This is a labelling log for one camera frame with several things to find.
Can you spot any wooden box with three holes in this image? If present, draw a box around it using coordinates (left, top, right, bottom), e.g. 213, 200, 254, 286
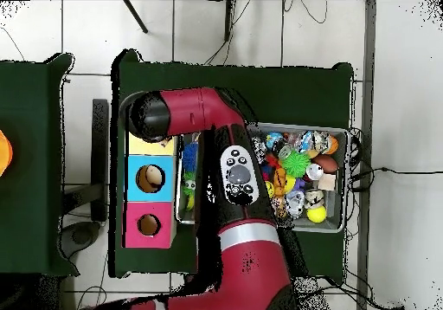
121, 131, 178, 249

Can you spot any silver mesh bin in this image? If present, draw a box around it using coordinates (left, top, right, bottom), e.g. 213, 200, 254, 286
174, 122, 350, 234

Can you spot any blue spiky ball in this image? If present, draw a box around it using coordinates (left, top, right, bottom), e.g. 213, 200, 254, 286
182, 142, 199, 172

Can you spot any green spiky ball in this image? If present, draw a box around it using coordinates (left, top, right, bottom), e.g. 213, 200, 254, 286
281, 150, 311, 178

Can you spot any dark green table cloth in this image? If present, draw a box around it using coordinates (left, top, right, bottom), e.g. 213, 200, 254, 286
108, 48, 355, 279

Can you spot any black stand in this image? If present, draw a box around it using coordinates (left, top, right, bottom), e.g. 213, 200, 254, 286
61, 98, 111, 223

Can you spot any black tripod leg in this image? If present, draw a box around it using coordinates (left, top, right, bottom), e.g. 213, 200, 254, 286
223, 0, 237, 43
123, 0, 149, 34

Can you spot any grey round floor base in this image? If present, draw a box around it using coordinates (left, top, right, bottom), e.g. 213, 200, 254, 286
57, 220, 102, 260

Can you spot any green covered side table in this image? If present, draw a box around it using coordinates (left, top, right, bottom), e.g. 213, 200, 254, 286
0, 52, 80, 277

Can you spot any orange object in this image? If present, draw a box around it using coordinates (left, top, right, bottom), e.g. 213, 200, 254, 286
0, 129, 14, 178

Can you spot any black cable bundle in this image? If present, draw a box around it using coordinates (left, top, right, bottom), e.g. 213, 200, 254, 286
347, 127, 443, 242

